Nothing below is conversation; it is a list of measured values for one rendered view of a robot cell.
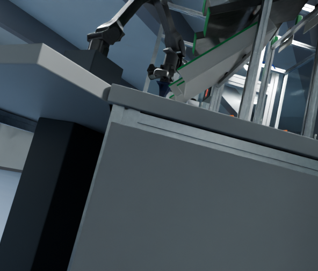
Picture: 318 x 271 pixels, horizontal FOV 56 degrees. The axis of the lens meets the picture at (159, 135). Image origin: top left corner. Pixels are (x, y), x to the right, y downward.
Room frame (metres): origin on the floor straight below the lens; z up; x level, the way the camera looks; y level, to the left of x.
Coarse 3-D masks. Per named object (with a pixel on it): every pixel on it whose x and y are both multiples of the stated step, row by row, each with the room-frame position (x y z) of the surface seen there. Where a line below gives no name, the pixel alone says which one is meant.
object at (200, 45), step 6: (276, 24) 0.89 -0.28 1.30; (276, 30) 0.93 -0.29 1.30; (198, 36) 0.90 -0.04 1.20; (216, 36) 0.90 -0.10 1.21; (222, 36) 0.91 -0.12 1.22; (228, 36) 0.91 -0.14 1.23; (198, 42) 0.92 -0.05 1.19; (204, 42) 0.93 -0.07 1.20; (210, 42) 0.94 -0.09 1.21; (216, 42) 0.95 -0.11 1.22; (198, 48) 0.97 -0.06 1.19; (204, 48) 0.98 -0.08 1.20; (210, 48) 0.98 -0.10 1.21; (198, 54) 1.02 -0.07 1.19
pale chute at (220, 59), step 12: (252, 24) 0.73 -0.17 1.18; (240, 36) 0.74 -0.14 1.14; (252, 36) 0.73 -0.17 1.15; (216, 48) 0.74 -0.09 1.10; (228, 48) 0.74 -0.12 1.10; (240, 48) 0.74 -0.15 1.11; (192, 60) 0.75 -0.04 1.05; (204, 60) 0.74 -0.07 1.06; (216, 60) 0.74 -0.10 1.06; (228, 60) 0.76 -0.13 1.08; (240, 60) 0.83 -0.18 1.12; (180, 72) 0.75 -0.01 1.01; (192, 72) 0.75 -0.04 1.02; (204, 72) 0.75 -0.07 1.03; (216, 72) 0.81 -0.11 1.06; (180, 84) 0.87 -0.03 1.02; (192, 84) 0.79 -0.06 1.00; (204, 84) 0.86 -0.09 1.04
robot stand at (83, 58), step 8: (72, 56) 0.91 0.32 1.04; (80, 56) 0.89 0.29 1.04; (88, 56) 0.87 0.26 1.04; (96, 56) 0.87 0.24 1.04; (104, 56) 0.89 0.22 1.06; (80, 64) 0.89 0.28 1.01; (88, 64) 0.87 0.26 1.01; (96, 64) 0.87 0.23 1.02; (104, 64) 0.90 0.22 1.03; (112, 64) 0.93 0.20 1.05; (96, 72) 0.88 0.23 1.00; (104, 72) 0.91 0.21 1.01; (112, 72) 0.94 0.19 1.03; (120, 72) 0.97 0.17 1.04; (104, 80) 0.92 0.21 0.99; (112, 80) 0.95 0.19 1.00
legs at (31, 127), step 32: (32, 128) 1.10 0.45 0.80; (64, 128) 0.86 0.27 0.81; (32, 160) 0.91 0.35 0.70; (64, 160) 0.85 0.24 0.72; (96, 160) 0.95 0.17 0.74; (32, 192) 0.89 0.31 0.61; (64, 192) 0.88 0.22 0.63; (32, 224) 0.87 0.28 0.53; (64, 224) 0.91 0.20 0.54; (0, 256) 0.92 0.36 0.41; (32, 256) 0.85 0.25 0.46; (64, 256) 0.94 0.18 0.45
